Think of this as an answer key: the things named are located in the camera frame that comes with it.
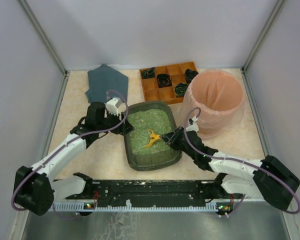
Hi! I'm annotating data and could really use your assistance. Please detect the yellow litter scoop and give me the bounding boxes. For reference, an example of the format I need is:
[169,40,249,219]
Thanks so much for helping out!
[144,129,161,149]

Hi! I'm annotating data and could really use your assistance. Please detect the dark grey litter box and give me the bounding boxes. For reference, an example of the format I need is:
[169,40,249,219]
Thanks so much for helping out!
[124,101,182,172]

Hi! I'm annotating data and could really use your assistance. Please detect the trash bin with pink bag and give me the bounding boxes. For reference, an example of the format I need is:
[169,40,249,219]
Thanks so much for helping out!
[176,69,245,139]

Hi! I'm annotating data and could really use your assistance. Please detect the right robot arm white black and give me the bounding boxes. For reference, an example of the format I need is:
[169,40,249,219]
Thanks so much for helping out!
[160,127,300,214]

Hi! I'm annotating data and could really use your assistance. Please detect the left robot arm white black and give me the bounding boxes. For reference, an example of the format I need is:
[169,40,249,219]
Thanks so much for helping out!
[10,97,133,216]

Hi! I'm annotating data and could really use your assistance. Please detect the green litter pellets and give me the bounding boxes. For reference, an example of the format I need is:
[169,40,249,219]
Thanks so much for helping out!
[127,109,172,155]

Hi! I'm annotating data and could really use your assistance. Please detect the orange wooden compartment tray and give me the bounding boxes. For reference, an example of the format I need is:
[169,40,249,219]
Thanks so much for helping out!
[139,61,198,105]

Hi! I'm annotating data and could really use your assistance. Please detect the folded grey-blue cloth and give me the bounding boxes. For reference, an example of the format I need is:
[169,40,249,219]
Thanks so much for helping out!
[85,64,129,103]

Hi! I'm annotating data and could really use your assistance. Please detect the rolled tie yellow floral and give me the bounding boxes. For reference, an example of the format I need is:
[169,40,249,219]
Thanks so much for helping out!
[174,82,188,98]

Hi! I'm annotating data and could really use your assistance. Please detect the rolled tie green pattern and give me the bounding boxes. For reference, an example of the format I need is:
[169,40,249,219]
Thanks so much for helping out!
[141,67,155,79]

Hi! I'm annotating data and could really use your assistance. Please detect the rolled tie orange pattern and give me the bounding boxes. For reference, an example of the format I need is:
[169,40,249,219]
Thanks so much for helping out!
[156,73,172,88]

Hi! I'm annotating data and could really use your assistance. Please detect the rolled tie dark grey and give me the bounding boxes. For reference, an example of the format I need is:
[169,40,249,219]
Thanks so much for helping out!
[184,68,199,84]

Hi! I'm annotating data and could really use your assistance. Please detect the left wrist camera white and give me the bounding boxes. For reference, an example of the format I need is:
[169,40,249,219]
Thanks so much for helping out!
[105,97,123,116]

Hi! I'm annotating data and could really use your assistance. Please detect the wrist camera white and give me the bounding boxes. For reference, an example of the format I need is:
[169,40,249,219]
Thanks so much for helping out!
[105,97,123,116]
[185,116,199,133]

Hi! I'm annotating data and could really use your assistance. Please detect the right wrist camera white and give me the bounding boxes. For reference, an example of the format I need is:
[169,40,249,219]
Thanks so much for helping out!
[185,116,199,133]

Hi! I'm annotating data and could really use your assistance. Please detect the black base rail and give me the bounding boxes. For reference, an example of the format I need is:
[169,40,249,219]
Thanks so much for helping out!
[67,180,241,214]

